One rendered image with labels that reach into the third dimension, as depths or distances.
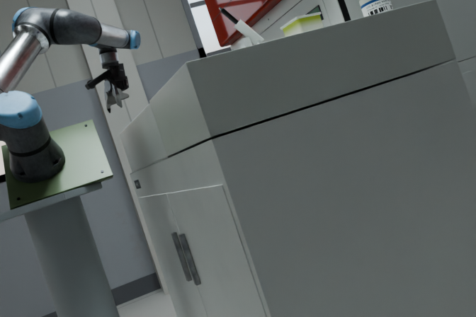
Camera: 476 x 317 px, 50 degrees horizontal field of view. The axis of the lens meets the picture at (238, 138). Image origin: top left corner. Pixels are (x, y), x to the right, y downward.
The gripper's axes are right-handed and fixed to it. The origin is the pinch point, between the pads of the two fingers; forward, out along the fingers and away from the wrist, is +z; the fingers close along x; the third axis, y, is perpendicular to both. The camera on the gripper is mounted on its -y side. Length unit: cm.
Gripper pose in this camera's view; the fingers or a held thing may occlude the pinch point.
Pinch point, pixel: (113, 110)
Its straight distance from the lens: 221.5
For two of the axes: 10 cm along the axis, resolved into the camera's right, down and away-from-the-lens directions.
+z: 1.8, 9.8, -0.1
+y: 8.2, -1.4, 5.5
